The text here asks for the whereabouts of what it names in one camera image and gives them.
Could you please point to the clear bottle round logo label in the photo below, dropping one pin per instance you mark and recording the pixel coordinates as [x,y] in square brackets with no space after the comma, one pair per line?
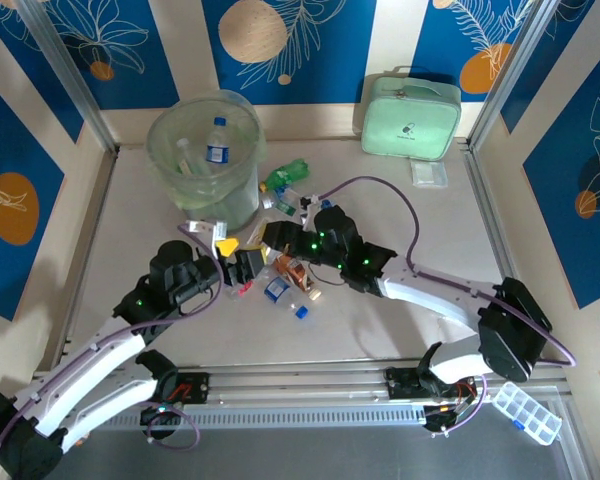
[218,154]

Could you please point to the crumpled green bottle yellow cap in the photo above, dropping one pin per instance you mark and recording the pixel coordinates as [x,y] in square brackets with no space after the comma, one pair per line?
[285,175]

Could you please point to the small clear plastic box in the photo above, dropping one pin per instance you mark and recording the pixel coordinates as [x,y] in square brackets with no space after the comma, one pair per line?
[429,174]

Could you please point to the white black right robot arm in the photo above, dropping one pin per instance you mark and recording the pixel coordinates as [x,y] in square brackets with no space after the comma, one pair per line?
[430,300]

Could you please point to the aluminium side rail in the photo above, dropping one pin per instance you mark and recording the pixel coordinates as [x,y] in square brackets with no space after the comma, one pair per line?
[485,210]
[95,225]

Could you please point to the clear plastic pill organizer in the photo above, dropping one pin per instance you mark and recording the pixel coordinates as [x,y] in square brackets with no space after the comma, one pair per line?
[530,412]

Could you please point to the clear plastic bin liner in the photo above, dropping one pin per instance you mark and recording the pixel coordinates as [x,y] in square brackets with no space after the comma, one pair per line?
[195,197]

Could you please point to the clear plastic bin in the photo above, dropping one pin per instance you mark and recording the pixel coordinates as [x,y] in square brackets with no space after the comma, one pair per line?
[240,210]

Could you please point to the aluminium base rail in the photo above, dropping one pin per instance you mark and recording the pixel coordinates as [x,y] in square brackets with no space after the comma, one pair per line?
[300,380]

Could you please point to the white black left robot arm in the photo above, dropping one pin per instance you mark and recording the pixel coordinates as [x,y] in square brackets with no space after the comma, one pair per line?
[90,370]

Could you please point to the clear tea bottle bird label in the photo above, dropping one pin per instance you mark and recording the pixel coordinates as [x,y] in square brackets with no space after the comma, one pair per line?
[256,239]

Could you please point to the mint green medicine bag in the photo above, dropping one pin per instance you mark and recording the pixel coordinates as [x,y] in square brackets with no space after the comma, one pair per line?
[405,120]

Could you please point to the clear water bottle barcode label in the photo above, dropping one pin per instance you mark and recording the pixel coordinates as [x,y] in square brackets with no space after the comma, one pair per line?
[277,290]

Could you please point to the aluminium frame post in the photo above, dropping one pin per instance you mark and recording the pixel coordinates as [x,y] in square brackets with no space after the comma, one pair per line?
[518,65]
[65,65]

